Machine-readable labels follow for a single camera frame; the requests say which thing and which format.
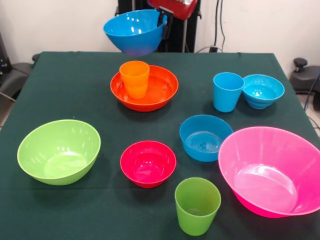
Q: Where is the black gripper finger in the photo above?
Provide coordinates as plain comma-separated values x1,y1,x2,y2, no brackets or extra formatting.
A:
156,6,168,27
161,14,174,40

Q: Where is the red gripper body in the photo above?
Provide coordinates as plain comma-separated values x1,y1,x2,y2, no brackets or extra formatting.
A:
147,0,198,21

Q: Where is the large blue bowl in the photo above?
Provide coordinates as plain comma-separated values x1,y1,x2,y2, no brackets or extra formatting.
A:
103,9,168,57

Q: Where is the orange-red bowl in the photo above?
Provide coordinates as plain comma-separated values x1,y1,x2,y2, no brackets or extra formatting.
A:
110,64,180,113

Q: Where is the orange cup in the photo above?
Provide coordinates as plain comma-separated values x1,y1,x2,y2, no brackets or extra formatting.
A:
119,60,151,100

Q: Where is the blue cup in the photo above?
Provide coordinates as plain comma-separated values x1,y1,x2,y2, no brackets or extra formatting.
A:
212,72,246,113

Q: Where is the dark green tablecloth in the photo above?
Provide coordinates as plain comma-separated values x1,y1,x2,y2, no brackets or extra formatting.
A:
0,51,320,240

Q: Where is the small light blue ribbed bowl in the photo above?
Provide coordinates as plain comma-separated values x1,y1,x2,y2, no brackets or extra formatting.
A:
241,74,286,110

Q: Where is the blue flat-bottomed bowl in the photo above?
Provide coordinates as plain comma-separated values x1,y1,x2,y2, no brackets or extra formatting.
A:
179,114,234,163

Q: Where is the small pink-red bowl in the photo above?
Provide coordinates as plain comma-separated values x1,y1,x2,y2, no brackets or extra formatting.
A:
119,140,177,189

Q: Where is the black equipment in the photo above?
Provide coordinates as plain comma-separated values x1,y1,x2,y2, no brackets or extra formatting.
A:
0,32,11,74

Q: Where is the green bowl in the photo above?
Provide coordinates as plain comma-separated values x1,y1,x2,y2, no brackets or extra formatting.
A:
16,119,102,186

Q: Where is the large pink bowl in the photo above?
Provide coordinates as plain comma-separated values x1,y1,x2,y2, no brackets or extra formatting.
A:
217,126,320,219

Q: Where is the green cup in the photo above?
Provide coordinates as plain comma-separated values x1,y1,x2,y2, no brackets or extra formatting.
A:
174,177,222,237

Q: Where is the black hanging cable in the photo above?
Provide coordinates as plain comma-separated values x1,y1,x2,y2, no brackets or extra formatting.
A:
214,0,226,53

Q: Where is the black pedestal foot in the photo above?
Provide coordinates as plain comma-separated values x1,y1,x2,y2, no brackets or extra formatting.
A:
0,53,41,98
289,57,320,92

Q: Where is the blue cable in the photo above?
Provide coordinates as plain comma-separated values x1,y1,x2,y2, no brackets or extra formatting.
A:
303,71,320,111

